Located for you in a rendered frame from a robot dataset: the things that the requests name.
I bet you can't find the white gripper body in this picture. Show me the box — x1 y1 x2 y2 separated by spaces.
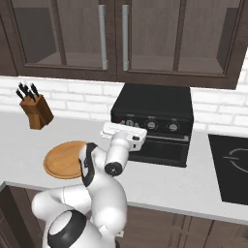
100 121 148 140

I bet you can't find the black toaster oven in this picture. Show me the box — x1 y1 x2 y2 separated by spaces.
109 82 195 169

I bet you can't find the toaster oven glass door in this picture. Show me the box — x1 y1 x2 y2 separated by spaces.
128 133 190 169

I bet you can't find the dark wood glass cupboard door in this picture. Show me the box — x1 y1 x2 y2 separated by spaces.
0 0 118 82
114 0 248 91

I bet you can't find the dark wood narrow cupboard door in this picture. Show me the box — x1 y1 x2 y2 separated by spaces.
0 13 18 78

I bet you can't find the round wooden cutting board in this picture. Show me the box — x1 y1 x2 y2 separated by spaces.
43 140 88 180

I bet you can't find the brown wooden knife block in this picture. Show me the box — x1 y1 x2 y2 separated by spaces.
18 94 55 131

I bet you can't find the black hob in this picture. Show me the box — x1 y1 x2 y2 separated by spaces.
207 133 248 206

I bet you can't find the dark wood base cupboard front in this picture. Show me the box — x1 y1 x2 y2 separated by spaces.
116 204 248 248

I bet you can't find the dark wood base cupboard side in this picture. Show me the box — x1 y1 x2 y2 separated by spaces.
0 181 47 248

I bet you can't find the grey cupboard door handle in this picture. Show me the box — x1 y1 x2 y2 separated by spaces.
98 4 109 71
121 4 131 73

